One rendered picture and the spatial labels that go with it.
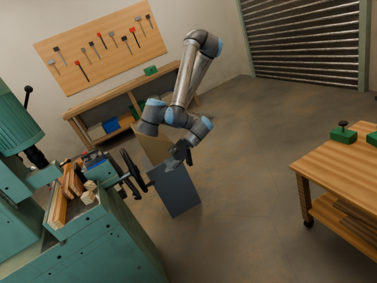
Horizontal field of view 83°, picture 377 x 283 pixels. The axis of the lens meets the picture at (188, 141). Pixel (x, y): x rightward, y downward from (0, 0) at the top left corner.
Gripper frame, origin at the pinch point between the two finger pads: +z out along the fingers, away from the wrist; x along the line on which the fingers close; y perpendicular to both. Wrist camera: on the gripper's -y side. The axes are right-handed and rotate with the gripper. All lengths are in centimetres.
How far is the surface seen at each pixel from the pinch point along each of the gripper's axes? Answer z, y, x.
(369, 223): -51, -77, 60
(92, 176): 26.0, 28.2, -5.6
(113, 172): 18.6, 21.4, -5.6
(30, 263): 65, 28, 11
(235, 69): -232, -149, -307
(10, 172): 42, 56, -4
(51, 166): 32, 45, -7
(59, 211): 39, 34, 12
